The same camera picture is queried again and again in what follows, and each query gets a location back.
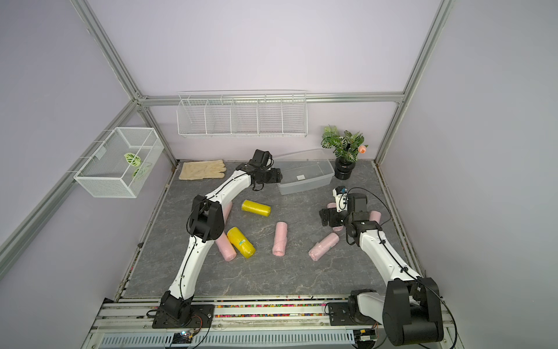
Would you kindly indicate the white mesh basket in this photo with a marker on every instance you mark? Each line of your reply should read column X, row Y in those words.
column 107, row 175

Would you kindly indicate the yellow trash bag roll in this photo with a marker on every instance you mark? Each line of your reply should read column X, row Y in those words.
column 240, row 242
column 256, row 208

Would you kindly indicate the green leaf in basket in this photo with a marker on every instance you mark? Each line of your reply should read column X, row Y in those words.
column 133, row 159

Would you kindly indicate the pink roll upper left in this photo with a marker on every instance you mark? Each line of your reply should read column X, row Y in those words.
column 226, row 211

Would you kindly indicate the clear plastic storage box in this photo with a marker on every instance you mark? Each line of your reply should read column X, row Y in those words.
column 313, row 164

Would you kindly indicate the pink roll centre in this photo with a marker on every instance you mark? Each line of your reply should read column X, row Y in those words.
column 280, row 239

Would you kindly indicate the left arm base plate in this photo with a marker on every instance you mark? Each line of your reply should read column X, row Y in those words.
column 193, row 316

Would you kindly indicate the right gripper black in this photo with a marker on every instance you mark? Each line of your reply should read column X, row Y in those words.
column 325, row 217

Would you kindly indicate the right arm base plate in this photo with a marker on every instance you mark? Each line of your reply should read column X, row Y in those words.
column 344, row 314

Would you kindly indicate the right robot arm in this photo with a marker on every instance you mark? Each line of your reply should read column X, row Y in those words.
column 411, row 311

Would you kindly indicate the pink roll behind right gripper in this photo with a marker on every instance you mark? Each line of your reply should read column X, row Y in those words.
column 333, row 217

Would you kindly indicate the pink roll lower right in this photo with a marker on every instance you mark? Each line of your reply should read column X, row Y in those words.
column 323, row 246

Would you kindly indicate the pink roll lower left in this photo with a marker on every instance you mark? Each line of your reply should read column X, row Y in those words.
column 226, row 248

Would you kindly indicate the potted green plant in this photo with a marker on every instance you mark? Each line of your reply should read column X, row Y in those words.
column 346, row 147

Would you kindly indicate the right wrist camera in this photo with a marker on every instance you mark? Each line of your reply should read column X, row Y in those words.
column 340, row 195

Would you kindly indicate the white wire wall shelf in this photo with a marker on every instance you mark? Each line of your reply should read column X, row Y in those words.
column 242, row 114

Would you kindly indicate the pink roll far right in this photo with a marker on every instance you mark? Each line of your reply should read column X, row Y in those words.
column 375, row 216

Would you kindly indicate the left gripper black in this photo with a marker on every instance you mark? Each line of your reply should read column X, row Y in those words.
column 276, row 176

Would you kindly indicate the beige cloth glove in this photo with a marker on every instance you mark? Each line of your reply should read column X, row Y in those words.
column 200, row 170

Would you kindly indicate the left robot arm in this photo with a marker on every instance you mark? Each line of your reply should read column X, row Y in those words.
column 205, row 224

